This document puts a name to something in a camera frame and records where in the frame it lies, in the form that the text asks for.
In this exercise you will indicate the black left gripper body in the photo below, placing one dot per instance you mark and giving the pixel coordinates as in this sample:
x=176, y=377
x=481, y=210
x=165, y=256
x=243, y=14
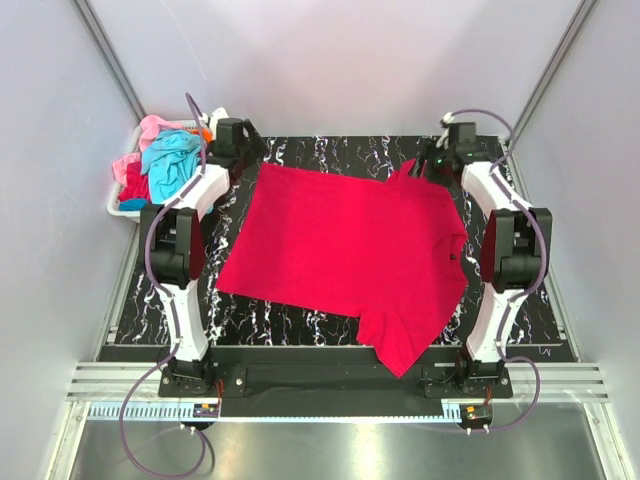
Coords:
x=252, y=153

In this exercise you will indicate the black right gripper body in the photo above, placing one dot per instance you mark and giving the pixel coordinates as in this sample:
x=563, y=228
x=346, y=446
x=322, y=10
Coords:
x=437, y=157

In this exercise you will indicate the red t-shirt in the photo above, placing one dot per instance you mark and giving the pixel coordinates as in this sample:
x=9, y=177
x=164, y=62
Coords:
x=387, y=253

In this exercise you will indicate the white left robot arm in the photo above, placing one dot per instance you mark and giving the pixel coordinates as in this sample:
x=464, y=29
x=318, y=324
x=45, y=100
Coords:
x=173, y=254

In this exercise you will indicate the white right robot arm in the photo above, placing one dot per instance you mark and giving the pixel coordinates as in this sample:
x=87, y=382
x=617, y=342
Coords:
x=514, y=257

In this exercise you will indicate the orange t-shirt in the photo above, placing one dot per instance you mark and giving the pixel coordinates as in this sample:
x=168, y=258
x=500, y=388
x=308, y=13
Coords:
x=206, y=134

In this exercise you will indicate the light blue t-shirt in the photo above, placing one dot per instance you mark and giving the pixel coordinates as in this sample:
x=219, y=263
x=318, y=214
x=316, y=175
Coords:
x=169, y=162

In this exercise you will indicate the magenta t-shirt in basket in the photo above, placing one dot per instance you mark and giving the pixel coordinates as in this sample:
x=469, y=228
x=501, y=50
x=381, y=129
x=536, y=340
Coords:
x=137, y=184

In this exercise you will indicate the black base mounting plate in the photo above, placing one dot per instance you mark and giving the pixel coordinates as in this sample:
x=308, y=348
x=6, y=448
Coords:
x=323, y=382

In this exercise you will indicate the right electronics board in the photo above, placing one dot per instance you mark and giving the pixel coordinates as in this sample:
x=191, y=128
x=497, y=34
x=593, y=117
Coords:
x=476, y=412

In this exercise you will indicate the electronics board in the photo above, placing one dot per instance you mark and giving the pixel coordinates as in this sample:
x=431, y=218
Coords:
x=476, y=412
x=206, y=410

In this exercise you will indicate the left electronics board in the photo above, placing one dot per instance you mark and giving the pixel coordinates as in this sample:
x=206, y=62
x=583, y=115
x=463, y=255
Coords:
x=206, y=410

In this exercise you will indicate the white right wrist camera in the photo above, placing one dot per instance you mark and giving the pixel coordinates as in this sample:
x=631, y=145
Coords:
x=445, y=123

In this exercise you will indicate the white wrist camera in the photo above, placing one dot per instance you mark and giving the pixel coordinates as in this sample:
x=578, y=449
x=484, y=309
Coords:
x=445, y=123
x=215, y=117

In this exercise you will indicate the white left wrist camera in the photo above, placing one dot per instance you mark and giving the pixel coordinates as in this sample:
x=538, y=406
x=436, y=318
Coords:
x=215, y=117

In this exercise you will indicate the white slotted cable duct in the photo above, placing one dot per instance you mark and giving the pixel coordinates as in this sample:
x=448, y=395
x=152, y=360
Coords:
x=175, y=411

